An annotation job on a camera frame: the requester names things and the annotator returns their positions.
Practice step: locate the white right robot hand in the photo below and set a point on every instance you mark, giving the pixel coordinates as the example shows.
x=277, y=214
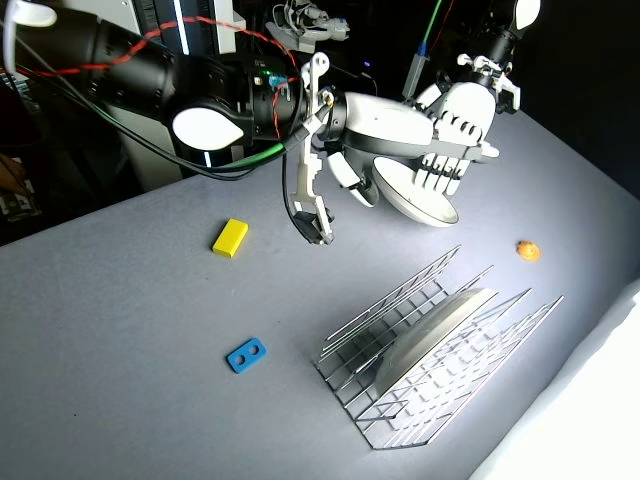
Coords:
x=385, y=125

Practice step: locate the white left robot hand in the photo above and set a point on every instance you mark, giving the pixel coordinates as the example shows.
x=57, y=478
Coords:
x=470, y=105

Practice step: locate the white plate with black rim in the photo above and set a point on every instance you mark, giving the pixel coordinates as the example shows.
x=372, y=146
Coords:
x=425, y=335
x=400, y=185

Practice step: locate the white background device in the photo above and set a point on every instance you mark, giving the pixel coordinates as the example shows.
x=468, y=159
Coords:
x=300, y=37

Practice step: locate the orange swirl cookie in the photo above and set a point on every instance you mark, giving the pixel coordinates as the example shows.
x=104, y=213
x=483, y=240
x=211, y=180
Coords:
x=529, y=252

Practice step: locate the yellow rectangular block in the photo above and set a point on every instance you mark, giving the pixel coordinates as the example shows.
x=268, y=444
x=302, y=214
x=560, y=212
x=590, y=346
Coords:
x=230, y=237

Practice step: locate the blue block with two holes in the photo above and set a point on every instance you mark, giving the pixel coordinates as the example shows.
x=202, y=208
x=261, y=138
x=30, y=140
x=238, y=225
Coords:
x=248, y=355

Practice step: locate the white left camera bracket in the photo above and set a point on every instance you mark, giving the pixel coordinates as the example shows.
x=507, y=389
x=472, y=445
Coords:
x=482, y=62

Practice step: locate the white camera bracket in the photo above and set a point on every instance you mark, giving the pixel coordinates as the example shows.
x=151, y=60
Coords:
x=305, y=180
x=482, y=62

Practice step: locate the white right camera bracket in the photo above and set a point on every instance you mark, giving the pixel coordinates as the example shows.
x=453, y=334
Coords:
x=305, y=180

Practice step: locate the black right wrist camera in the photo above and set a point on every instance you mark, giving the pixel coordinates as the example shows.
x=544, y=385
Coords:
x=307, y=227

